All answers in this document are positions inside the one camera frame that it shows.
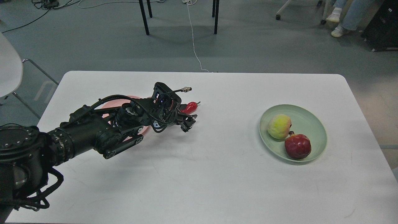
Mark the black equipment case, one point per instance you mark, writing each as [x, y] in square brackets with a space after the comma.
[381, 34]

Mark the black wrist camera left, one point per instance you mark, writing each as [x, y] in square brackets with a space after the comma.
[166, 91]

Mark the white rolling chair base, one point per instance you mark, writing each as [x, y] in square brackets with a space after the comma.
[294, 10]

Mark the white chair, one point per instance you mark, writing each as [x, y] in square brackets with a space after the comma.
[12, 70]

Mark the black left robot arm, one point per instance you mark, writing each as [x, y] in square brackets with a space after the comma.
[110, 126]

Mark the yellow green apple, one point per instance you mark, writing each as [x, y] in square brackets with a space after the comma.
[279, 126]

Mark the red pomegranate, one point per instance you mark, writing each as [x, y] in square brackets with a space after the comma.
[297, 146]

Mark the red chili pepper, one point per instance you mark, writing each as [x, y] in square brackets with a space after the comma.
[189, 108]

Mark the person legs white shoes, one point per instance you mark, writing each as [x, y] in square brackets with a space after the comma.
[352, 17]

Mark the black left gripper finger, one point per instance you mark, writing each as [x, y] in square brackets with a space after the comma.
[177, 108]
[185, 121]

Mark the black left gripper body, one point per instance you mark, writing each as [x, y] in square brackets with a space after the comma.
[156, 117]

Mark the pink plate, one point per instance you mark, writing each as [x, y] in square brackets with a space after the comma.
[133, 108]

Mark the black table legs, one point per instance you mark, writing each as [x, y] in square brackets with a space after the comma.
[146, 11]

